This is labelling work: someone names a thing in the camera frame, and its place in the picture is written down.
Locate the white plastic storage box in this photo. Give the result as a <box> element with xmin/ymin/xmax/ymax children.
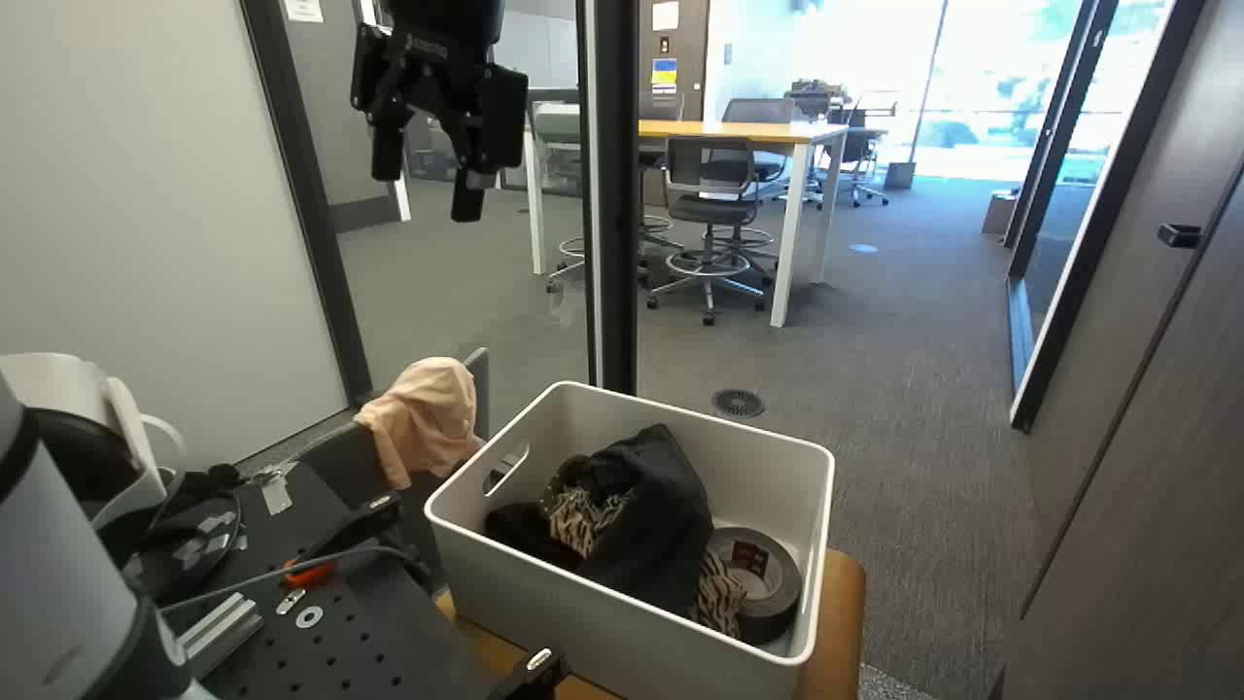
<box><xmin>421</xmin><ymin>378</ymin><xmax>838</xmax><ymax>700</ymax></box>

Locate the black perforated table plate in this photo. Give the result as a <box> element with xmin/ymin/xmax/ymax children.
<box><xmin>150</xmin><ymin>441</ymin><xmax>521</xmax><ymax>700</ymax></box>

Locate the orange handled screwdriver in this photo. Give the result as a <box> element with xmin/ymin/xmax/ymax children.
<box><xmin>275</xmin><ymin>555</ymin><xmax>345</xmax><ymax>595</ymax></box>

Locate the black glass wall post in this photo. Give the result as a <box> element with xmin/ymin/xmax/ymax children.
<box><xmin>237</xmin><ymin>0</ymin><xmax>381</xmax><ymax>413</ymax></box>
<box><xmin>576</xmin><ymin>0</ymin><xmax>644</xmax><ymax>397</ymax></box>

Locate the wooden desk with white legs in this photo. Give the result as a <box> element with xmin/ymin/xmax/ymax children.
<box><xmin>521</xmin><ymin>97</ymin><xmax>851</xmax><ymax>332</ymax></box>

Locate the leopard print cloth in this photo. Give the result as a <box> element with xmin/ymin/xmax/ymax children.
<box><xmin>541</xmin><ymin>473</ymin><xmax>757</xmax><ymax>642</ymax></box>

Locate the beige crumpled cloth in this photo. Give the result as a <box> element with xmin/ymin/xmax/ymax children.
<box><xmin>298</xmin><ymin>343</ymin><xmax>499</xmax><ymax>548</ymax></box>

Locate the white paper tag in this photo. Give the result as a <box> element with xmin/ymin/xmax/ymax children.
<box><xmin>255</xmin><ymin>467</ymin><xmax>298</xmax><ymax>522</ymax></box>

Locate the peach cloth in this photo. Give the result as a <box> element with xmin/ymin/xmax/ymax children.
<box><xmin>354</xmin><ymin>352</ymin><xmax>484</xmax><ymax>495</ymax></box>

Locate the dark brown cloth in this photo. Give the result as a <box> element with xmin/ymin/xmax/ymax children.
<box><xmin>481</xmin><ymin>498</ymin><xmax>560</xmax><ymax>568</ymax></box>

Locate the round floor outlet cover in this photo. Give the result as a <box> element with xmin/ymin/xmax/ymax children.
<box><xmin>713</xmin><ymin>386</ymin><xmax>768</xmax><ymax>421</ymax></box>

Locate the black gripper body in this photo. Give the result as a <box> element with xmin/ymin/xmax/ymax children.
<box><xmin>345</xmin><ymin>0</ymin><xmax>532</xmax><ymax>177</ymax></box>

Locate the black door handle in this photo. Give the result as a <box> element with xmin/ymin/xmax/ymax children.
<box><xmin>1154</xmin><ymin>216</ymin><xmax>1206</xmax><ymax>253</ymax></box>

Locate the black office chair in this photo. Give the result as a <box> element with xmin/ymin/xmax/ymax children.
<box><xmin>783</xmin><ymin>79</ymin><xmax>894</xmax><ymax>210</ymax></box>

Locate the grey duct tape roll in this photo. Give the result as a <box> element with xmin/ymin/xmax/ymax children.
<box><xmin>702</xmin><ymin>518</ymin><xmax>810</xmax><ymax>648</ymax></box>

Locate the grey swivel office chair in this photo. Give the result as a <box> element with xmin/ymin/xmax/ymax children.
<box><xmin>643</xmin><ymin>136</ymin><xmax>783</xmax><ymax>327</ymax></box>

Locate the white metal bracket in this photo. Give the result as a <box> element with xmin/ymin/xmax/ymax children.
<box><xmin>167</xmin><ymin>588</ymin><xmax>267</xmax><ymax>670</ymax></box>

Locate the grey office chair backrest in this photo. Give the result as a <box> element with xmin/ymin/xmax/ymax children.
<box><xmin>719</xmin><ymin>93</ymin><xmax>810</xmax><ymax>131</ymax></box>

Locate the black cloth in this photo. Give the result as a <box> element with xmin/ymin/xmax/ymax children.
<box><xmin>547</xmin><ymin>421</ymin><xmax>719</xmax><ymax>614</ymax></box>

